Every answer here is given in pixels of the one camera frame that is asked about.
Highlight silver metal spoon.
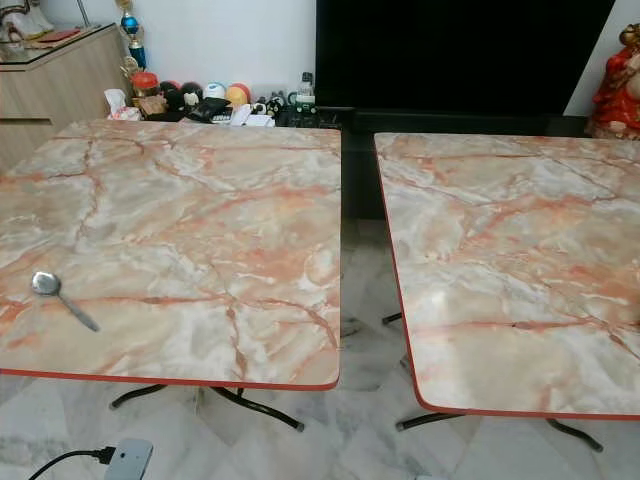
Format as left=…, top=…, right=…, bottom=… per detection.
left=31, top=270, right=102, bottom=333

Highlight light wooden cabinet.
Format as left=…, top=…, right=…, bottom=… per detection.
left=0, top=24, right=132, bottom=172

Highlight white tissue pack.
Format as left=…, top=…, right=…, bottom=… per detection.
left=102, top=88, right=142, bottom=122

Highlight jar with red lid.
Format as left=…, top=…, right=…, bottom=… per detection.
left=129, top=70, right=164, bottom=114

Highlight flat red book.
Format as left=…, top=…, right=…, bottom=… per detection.
left=37, top=27, right=82, bottom=44

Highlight white ceramic figurine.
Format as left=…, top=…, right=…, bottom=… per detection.
left=0, top=0, right=57, bottom=44

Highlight black round plush toy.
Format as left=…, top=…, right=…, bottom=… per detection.
left=159, top=80, right=205, bottom=110

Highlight black pouch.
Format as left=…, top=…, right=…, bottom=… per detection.
left=184, top=97, right=234, bottom=125

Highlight gold trophy with blue ball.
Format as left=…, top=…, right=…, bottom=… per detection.
left=114, top=0, right=150, bottom=72

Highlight white plastic box device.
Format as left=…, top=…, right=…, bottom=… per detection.
left=101, top=437, right=155, bottom=480

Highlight orange and yellow ball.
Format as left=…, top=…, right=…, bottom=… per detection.
left=225, top=83, right=252, bottom=109

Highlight black metal table legs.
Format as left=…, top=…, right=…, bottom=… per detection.
left=381, top=311, right=606, bottom=454
left=109, top=382, right=306, bottom=433

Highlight large black television screen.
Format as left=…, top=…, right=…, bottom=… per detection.
left=314, top=0, right=617, bottom=117

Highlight red laughing buddha statue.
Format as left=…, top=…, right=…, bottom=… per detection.
left=587, top=22, right=640, bottom=142

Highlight black plug cable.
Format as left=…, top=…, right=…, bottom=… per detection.
left=27, top=446, right=117, bottom=480

